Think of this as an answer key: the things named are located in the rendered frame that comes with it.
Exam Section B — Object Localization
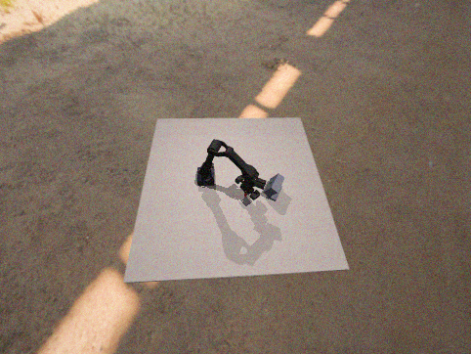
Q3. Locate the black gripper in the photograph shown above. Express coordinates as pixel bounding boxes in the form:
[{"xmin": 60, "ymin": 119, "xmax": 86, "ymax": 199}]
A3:
[{"xmin": 235, "ymin": 175, "xmax": 261, "ymax": 200}]

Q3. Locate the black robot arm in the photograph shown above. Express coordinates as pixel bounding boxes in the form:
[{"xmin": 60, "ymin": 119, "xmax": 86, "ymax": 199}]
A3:
[{"xmin": 197, "ymin": 139, "xmax": 267, "ymax": 190}]

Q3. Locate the grey sloped panel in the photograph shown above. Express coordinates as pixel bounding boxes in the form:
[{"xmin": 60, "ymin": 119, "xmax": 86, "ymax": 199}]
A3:
[{"xmin": 263, "ymin": 174, "xmax": 284, "ymax": 201}]

